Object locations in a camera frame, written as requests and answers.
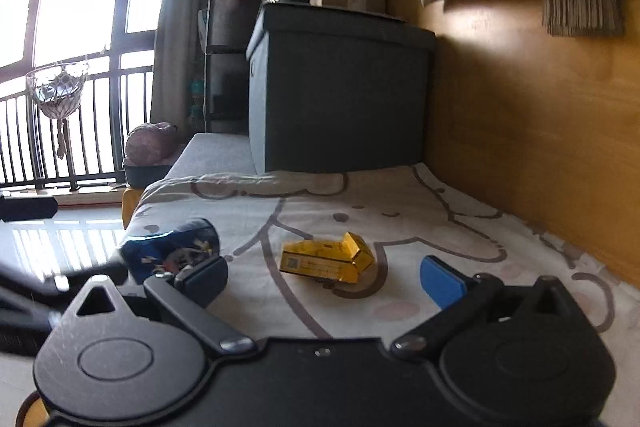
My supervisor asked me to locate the blue drink can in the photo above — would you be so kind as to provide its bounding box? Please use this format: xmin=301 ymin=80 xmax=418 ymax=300
xmin=119 ymin=218 xmax=220 ymax=284

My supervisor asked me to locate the yellow cigarette box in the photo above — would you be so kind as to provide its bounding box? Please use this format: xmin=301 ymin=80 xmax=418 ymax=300
xmin=279 ymin=232 xmax=374 ymax=284

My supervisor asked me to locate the hanging net basket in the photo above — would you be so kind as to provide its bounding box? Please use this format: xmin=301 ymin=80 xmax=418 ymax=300
xmin=26 ymin=62 xmax=89 ymax=159

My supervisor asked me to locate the pink cushion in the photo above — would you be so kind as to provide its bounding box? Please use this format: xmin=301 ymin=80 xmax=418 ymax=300
xmin=125 ymin=121 xmax=178 ymax=167

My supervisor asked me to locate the black balcony railing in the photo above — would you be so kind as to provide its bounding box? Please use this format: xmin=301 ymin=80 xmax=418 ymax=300
xmin=1 ymin=65 xmax=153 ymax=188

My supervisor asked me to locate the cartoon print bed sheet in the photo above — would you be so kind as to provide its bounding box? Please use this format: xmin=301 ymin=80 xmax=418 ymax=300
xmin=126 ymin=135 xmax=639 ymax=426

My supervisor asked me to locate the wooden bed backboard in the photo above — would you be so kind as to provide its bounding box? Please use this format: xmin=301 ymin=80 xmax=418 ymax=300
xmin=390 ymin=0 xmax=639 ymax=283

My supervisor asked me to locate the grey curtain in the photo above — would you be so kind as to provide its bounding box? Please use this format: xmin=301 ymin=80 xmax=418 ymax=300
xmin=151 ymin=0 xmax=206 ymax=142

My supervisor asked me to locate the dark storage box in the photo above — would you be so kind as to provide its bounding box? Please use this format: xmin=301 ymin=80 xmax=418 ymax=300
xmin=246 ymin=3 xmax=436 ymax=173

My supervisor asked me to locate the fringed brown blanket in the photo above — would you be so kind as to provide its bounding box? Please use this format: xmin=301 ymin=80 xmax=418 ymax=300
xmin=542 ymin=0 xmax=625 ymax=38

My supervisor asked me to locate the dark drawer tower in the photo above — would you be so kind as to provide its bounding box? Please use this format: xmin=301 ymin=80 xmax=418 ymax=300
xmin=202 ymin=0 xmax=262 ymax=133

